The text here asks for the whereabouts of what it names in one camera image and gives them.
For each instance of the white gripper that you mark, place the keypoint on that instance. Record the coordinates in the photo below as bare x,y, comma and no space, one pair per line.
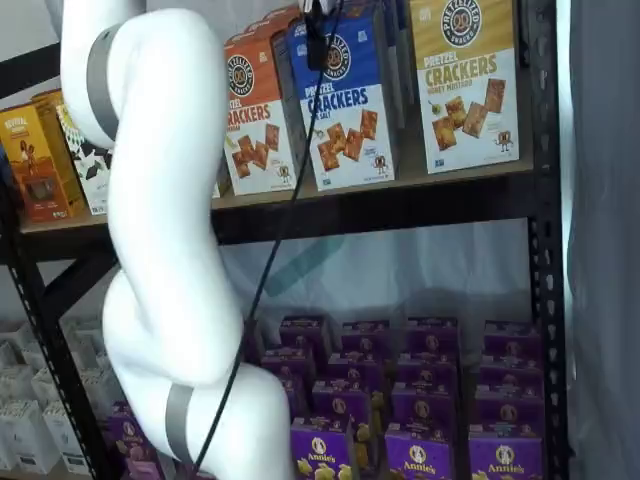
320,6

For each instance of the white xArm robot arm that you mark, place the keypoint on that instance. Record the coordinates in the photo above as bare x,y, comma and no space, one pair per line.
165,200

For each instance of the orange white pretzel crackers box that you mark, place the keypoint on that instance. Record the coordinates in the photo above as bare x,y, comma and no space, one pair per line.
255,130
270,20

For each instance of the blue white pretzel crackers box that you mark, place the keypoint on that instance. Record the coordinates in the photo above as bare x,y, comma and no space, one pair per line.
345,130

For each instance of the yellow white pretzel crackers box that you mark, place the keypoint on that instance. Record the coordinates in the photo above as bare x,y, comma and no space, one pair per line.
465,90

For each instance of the white snack box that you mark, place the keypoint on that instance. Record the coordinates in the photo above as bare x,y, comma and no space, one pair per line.
224,175

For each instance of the brown shelf board under cracker boxes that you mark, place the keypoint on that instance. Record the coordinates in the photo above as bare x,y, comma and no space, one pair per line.
410,186

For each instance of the black white patterned box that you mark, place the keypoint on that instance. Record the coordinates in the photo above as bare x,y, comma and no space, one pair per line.
87,165

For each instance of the yellow orange Revival box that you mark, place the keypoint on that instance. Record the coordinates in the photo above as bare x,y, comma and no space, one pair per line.
30,165
47,100

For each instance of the black metal shelf rack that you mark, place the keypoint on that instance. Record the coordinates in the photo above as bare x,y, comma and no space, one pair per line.
545,200

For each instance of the purple Annie's box orange label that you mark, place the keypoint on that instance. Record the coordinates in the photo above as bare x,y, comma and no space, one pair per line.
302,332
299,400
355,370
320,450
287,362
365,335
345,400

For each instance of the purple Annie's box brown label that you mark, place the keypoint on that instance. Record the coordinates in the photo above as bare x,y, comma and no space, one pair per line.
417,455
432,332
425,405
427,370

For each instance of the purple Annie's box teal label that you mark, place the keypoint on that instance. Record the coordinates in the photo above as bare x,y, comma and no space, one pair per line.
505,460
512,335
510,372
507,412

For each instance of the white paper box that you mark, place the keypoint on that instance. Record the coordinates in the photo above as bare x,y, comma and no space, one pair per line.
67,435
47,385
25,440
15,382
97,390

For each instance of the purple Annie's snack box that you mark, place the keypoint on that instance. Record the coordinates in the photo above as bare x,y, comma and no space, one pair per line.
127,435

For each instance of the white backdrop sheet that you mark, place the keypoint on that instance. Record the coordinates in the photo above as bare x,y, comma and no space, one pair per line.
400,270

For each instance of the white side curtain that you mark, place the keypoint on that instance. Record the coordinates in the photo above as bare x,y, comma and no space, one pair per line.
605,225

